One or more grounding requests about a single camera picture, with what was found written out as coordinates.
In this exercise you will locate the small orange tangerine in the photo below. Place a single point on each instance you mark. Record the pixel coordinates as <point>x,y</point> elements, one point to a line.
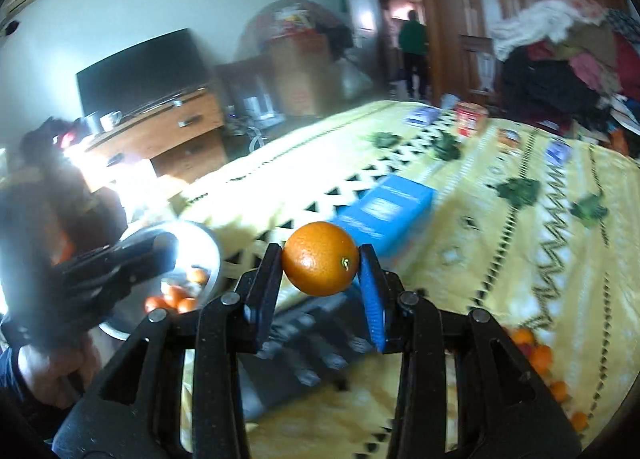
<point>580,420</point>
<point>559,390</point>
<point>188,305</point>
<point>154,304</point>
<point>175,295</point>
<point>200,275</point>
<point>543,358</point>
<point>523,336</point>

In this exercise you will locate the orange snack packet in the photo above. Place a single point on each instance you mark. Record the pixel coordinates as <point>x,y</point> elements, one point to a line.
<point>509,138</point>

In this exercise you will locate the wooden chair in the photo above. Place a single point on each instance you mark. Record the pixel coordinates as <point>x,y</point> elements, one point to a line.
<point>477,64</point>

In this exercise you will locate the wooden dresser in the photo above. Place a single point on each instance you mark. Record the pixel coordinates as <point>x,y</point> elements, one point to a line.
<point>167,131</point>

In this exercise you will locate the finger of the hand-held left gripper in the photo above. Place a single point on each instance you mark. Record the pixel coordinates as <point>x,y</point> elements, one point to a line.
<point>110,291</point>
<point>135,251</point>

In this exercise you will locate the green leafy vegetable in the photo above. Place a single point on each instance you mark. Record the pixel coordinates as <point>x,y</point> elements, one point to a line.
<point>447,148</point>
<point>590,210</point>
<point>385,140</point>

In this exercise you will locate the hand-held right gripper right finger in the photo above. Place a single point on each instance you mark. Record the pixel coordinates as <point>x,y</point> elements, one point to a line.
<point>372,299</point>

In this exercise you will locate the clear plastic bag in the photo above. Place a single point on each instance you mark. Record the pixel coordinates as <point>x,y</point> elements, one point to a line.
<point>295,19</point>

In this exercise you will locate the blue carton box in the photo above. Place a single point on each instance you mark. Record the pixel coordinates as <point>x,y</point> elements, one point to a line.
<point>385,216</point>

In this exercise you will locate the white patterned mug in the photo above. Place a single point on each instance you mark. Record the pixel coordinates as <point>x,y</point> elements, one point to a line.
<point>111,119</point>

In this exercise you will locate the large metal basin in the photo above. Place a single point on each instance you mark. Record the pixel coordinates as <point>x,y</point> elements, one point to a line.
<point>190,249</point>

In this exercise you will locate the black television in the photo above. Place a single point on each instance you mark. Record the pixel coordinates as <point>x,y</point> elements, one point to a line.
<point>142,69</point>

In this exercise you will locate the metal cup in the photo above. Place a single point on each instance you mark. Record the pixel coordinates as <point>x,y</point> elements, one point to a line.
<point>92,121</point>

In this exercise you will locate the blue small packet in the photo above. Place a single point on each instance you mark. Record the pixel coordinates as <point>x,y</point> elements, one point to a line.
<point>557,154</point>

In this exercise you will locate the yellow patterned bedspread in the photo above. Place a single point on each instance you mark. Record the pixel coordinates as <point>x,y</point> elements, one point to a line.
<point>500,259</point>

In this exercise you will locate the round orange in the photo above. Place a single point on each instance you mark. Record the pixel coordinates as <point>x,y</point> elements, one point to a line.
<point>320,259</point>

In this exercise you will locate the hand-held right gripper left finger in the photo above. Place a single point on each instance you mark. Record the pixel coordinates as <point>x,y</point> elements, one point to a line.
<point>265,309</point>

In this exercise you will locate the blue and white packet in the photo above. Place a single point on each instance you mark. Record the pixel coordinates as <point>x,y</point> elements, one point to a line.
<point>422,115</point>

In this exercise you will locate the red small box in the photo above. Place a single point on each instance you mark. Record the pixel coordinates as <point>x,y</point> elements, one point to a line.
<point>470,119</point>

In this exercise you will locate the person's left hand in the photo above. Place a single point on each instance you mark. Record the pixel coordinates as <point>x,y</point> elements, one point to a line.
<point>50,371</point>

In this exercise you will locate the black box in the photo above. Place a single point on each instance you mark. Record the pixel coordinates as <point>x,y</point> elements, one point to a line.
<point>305,349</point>

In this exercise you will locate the pile of clothes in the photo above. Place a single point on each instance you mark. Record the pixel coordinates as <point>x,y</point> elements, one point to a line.
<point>575,59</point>

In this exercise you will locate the brown cardboard box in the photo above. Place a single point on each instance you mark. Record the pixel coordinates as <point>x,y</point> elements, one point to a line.
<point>300,74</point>

